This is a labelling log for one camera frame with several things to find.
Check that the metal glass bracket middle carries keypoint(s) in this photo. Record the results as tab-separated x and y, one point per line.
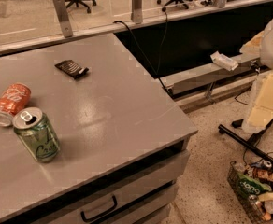
136	15

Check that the metal glass bracket left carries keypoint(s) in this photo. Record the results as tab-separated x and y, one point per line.
63	18

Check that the green la croix can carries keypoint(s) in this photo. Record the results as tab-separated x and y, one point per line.
35	131

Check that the black rxbar chocolate bar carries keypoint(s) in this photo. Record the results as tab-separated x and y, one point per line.
72	69

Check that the white wipes packet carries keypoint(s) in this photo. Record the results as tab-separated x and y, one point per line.
224	61

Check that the grey drawer with black handle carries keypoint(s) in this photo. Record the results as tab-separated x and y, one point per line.
141	198

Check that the wire basket of snacks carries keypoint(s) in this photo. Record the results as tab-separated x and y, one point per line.
253	186

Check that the black stand base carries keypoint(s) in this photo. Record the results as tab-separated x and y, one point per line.
251	143

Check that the red coke can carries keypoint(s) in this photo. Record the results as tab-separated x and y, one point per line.
12	101

